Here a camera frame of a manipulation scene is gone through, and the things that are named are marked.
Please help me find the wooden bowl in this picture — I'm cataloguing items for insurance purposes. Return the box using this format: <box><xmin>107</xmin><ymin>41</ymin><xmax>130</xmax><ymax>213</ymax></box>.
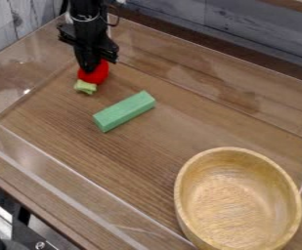
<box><xmin>174</xmin><ymin>146</ymin><xmax>302</xmax><ymax>250</ymax></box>

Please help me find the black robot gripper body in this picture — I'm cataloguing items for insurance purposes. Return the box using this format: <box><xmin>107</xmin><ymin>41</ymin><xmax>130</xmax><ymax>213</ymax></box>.
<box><xmin>56</xmin><ymin>18</ymin><xmax>119</xmax><ymax>50</ymax></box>

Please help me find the red plush strawberry toy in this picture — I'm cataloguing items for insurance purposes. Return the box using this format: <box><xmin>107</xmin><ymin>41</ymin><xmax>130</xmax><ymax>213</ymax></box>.
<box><xmin>73</xmin><ymin>60</ymin><xmax>108</xmax><ymax>95</ymax></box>

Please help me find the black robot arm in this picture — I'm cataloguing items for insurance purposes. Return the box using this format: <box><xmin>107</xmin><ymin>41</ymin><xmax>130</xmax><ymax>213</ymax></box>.
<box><xmin>56</xmin><ymin>0</ymin><xmax>119</xmax><ymax>73</ymax></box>

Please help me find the green foam block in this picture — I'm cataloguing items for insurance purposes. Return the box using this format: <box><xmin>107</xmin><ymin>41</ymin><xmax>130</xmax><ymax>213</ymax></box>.
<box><xmin>92</xmin><ymin>91</ymin><xmax>155</xmax><ymax>133</ymax></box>

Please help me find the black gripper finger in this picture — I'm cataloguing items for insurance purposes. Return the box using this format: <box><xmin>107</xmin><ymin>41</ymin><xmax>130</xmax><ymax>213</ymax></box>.
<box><xmin>100</xmin><ymin>47</ymin><xmax>119</xmax><ymax>63</ymax></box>
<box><xmin>73</xmin><ymin>46</ymin><xmax>100</xmax><ymax>73</ymax></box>

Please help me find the black device with knob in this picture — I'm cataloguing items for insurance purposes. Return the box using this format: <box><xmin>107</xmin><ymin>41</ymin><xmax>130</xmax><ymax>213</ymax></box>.
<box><xmin>0</xmin><ymin>228</ymin><xmax>59</xmax><ymax>250</ymax></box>

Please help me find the clear acrylic enclosure wall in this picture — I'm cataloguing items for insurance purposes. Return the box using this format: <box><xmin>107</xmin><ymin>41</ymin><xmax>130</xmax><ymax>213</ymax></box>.
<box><xmin>0</xmin><ymin>21</ymin><xmax>302</xmax><ymax>250</ymax></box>

